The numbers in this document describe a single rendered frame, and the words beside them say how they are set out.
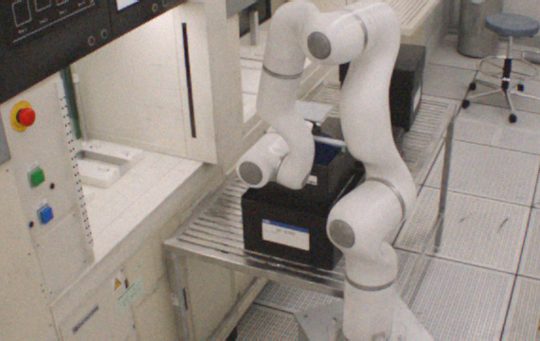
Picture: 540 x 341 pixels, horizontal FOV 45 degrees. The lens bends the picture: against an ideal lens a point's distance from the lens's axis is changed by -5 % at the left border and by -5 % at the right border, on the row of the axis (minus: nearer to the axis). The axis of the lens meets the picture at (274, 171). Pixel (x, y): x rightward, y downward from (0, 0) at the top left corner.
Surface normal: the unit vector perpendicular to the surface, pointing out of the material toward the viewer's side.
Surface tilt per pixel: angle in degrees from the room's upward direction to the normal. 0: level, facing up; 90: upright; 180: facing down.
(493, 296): 0
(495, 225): 0
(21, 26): 90
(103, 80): 90
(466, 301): 0
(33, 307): 90
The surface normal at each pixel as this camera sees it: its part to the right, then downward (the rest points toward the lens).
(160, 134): -0.42, 0.47
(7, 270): 0.91, 0.18
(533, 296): -0.04, -0.86
